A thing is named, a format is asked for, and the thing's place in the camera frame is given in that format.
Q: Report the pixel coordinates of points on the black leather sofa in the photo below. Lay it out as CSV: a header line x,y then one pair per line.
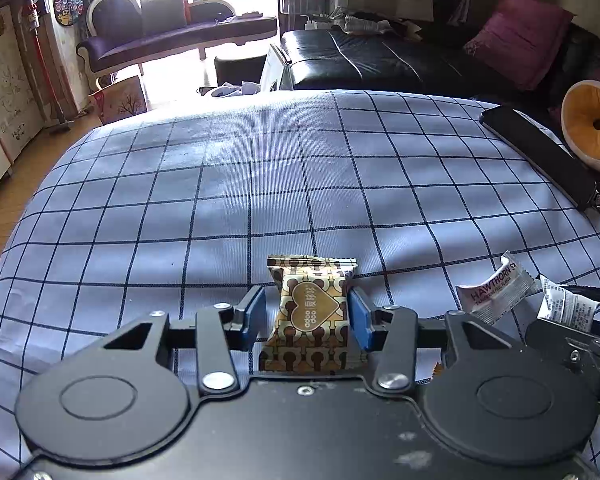
x,y
434,62

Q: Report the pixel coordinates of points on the tree print paper bag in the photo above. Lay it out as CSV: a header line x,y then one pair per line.
x,y
123,99

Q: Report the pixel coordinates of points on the white hawthorn snack bar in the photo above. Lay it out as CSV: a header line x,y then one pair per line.
x,y
499,294

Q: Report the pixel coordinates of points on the round yellow cushion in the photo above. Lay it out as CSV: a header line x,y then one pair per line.
x,y
581,121

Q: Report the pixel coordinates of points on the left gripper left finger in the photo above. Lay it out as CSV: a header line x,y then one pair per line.
x,y
249,319

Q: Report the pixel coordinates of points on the purple chaise lounge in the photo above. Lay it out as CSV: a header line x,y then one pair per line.
x,y
115,34

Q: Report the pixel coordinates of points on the grey label snack packet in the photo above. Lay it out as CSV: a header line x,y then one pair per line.
x,y
568,305

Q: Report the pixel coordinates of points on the grey cushion on chaise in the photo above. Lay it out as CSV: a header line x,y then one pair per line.
x,y
159,16

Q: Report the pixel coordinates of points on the red stick vacuum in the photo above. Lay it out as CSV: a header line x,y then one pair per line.
x,y
59,119

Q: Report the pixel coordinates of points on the magenta pillow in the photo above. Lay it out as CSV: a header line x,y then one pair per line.
x,y
520,40

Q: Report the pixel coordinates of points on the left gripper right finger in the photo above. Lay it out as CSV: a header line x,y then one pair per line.
x,y
366,320

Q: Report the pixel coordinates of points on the gold brown biscuit packet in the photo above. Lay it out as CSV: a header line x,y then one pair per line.
x,y
312,331

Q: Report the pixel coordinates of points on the blue checked tablecloth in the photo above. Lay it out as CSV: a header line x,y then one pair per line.
x,y
174,211

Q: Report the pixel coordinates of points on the white decorated cabinet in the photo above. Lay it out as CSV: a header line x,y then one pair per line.
x,y
20,118

